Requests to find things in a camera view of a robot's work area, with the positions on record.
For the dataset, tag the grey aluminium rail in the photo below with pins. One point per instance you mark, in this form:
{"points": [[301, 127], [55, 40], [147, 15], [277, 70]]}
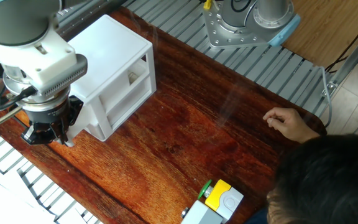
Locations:
{"points": [[82, 15]]}

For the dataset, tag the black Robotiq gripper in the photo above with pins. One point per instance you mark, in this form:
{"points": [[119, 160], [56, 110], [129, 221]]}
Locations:
{"points": [[51, 113]]}

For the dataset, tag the glossy wood grain table mat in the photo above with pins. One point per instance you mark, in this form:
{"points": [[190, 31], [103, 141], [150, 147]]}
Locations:
{"points": [[182, 140]]}

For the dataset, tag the white grey push-button box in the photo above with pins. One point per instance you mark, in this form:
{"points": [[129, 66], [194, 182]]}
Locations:
{"points": [[200, 216]]}

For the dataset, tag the white plastic drawer cabinet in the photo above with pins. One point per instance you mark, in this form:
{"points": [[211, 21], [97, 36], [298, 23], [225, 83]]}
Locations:
{"points": [[110, 40]]}

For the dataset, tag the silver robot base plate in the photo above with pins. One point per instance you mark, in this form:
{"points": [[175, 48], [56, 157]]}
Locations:
{"points": [[228, 39]]}

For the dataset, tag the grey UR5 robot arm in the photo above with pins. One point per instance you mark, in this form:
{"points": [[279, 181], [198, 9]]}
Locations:
{"points": [[20, 21]]}

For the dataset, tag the white paper sheet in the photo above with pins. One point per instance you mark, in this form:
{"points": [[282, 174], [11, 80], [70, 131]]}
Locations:
{"points": [[8, 199]]}

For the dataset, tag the yellow box with green button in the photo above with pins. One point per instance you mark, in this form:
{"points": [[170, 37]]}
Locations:
{"points": [[217, 193]]}

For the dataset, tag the person in dark blue jacket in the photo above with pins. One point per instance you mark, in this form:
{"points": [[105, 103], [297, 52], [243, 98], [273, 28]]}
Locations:
{"points": [[328, 186]]}

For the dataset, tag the person's right hand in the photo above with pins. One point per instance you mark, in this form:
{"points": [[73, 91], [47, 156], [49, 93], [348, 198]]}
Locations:
{"points": [[291, 124]]}

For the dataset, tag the aluminium frame leg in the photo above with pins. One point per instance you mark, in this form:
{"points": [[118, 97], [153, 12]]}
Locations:
{"points": [[353, 56]]}

